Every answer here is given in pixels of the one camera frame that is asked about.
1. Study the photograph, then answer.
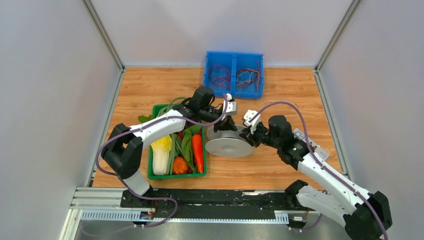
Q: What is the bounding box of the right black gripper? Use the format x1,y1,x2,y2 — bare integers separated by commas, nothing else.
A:
239,121,281,150

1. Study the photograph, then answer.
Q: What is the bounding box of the white perforated spool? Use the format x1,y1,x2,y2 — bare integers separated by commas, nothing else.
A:
205,125,254,159

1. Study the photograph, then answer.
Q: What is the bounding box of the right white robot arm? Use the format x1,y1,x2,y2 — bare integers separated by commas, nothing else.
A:
240,110,393,240

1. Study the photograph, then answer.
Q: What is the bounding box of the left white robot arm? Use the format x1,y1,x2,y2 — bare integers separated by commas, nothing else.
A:
95,86,237,208

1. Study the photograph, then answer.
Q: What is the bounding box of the large orange carrot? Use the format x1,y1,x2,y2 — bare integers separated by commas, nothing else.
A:
191,134,204,173

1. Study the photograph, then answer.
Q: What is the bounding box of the green spinach leaf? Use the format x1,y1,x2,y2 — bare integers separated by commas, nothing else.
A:
173,125,203,174

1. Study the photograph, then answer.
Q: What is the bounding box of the green white small box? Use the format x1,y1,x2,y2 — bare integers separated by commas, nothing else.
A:
292,128,330,161

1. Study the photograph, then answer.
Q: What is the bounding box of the green long beans bundle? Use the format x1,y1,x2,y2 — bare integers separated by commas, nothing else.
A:
157,96,186,175

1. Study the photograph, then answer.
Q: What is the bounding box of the blue two-compartment bin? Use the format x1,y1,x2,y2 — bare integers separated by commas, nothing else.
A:
203,51,265,99

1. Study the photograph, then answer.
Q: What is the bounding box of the orange pumpkin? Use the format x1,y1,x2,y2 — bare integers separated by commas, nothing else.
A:
172,156,191,175

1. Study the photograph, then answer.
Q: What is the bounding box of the yellow napa cabbage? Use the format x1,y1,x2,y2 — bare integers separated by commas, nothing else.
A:
150,135,173,176

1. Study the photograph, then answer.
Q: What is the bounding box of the green cilantro leaf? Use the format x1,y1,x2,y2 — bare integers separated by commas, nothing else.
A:
137,114,156,124

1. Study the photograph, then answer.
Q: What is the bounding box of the green plastic tray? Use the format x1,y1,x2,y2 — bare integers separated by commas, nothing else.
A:
147,103,208,181

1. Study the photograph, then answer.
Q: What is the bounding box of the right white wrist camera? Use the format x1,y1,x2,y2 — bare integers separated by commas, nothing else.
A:
242,109,261,134

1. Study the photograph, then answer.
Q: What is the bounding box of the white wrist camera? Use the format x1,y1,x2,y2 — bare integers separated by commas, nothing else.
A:
223,93,238,116
242,109,261,134

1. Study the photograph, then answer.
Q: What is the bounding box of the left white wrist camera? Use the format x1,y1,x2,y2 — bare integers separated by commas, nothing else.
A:
223,93,238,116

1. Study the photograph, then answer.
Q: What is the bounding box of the red wire bundle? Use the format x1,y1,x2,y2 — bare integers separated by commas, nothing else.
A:
207,63,232,92

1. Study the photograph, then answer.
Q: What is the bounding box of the mixed colour wire bundle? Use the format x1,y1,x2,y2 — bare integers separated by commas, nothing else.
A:
235,60,263,94

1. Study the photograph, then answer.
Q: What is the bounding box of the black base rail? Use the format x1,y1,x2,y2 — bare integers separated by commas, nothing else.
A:
119,188,310,228

